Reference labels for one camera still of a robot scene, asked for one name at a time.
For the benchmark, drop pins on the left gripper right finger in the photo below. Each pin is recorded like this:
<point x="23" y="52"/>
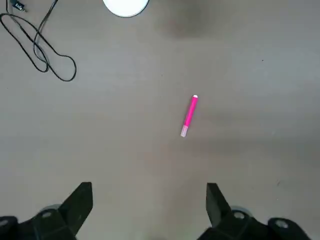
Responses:
<point x="225" y="220"/>

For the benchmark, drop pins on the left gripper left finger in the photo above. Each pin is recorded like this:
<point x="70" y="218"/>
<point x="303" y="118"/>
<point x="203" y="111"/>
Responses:
<point x="72" y="215"/>

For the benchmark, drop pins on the pink red highlighter pen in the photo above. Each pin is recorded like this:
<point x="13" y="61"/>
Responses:
<point x="190" y="116"/>

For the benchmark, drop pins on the white desk lamp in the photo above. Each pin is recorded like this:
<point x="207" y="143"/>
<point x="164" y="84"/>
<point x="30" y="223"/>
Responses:
<point x="125" y="6"/>

